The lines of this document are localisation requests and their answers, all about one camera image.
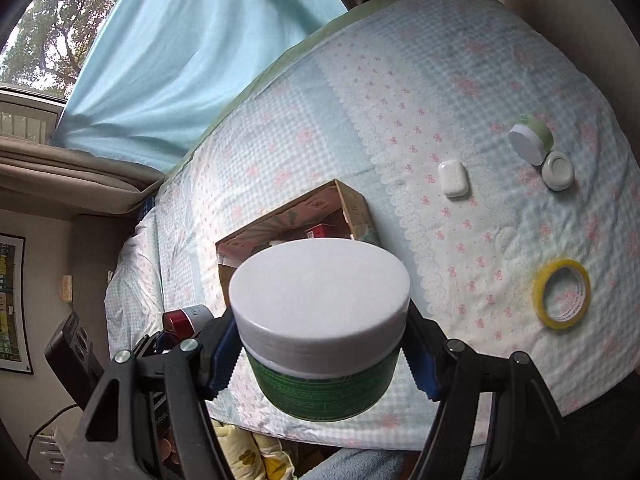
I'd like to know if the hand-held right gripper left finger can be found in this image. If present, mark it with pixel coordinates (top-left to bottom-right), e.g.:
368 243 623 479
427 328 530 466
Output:
60 309 241 480

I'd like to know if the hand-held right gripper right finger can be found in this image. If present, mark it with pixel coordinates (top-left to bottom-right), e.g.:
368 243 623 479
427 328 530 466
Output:
406 301 577 480

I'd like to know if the large green jar white lid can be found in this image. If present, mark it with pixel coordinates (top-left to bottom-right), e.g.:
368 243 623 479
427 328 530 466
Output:
229 239 412 422

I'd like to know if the cardboard box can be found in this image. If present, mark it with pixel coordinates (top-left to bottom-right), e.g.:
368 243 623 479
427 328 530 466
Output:
215 179 381 311

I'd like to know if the red and white canister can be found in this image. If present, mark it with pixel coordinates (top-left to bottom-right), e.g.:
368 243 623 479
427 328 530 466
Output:
162 303 215 339

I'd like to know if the yellow printed cloth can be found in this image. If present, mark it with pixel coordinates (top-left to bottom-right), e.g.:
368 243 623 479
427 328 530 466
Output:
210 419 302 480

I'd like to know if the grey blue cloth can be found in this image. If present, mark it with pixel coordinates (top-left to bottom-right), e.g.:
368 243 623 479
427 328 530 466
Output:
295 447 426 480

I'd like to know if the yellow tape roll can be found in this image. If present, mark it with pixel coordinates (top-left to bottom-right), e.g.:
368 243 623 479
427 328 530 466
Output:
531 258 592 331

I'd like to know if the black electronic device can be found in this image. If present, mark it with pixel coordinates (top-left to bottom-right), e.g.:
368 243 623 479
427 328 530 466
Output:
44 310 107 411

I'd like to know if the white rounded soap case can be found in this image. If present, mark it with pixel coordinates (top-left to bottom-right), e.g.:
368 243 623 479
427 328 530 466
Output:
438 159 470 201

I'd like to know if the small white round lid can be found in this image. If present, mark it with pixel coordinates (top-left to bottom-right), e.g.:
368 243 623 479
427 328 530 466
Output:
542 151 576 192

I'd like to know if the small green jar white lid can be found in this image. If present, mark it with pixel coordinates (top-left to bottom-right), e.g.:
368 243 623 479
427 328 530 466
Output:
508 114 555 167

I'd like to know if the checked bedsheet with pink bows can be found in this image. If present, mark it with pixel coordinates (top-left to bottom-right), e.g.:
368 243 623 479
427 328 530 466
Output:
104 0 640 448

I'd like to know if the light blue curtain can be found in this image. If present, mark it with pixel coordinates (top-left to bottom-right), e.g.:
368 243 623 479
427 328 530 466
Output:
50 0 351 172

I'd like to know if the window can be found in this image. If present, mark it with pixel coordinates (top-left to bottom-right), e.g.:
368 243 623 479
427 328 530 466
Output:
0 0 148 101

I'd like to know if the black cable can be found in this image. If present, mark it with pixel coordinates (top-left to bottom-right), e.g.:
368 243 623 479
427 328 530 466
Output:
26 402 81 463

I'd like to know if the wall poster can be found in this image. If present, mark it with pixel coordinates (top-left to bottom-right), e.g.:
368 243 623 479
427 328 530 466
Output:
0 232 35 376

